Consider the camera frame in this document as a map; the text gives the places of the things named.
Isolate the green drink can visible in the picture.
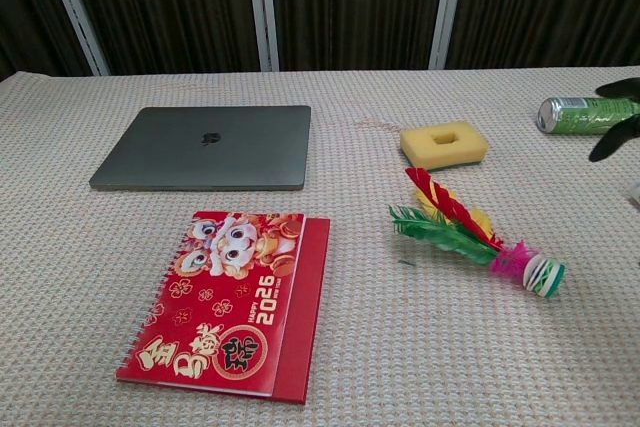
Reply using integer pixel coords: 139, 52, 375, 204
536, 96, 640, 137

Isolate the white frame post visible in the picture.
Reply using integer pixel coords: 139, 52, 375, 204
428, 0, 470, 71
243, 0, 281, 73
38, 0, 112, 77

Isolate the grey closed laptop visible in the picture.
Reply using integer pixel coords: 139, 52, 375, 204
89, 105, 313, 193

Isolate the beige woven tablecloth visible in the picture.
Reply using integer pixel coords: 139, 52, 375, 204
0, 65, 640, 427

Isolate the red 2026 desk calendar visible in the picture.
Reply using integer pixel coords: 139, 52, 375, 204
115, 210, 332, 406

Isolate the yellow sponge with hole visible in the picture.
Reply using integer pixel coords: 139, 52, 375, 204
399, 120, 491, 172

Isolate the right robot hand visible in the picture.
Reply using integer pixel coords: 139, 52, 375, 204
588, 77, 640, 164

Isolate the colourful feather shuttlecock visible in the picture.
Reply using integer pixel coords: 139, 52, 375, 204
388, 166, 567, 300

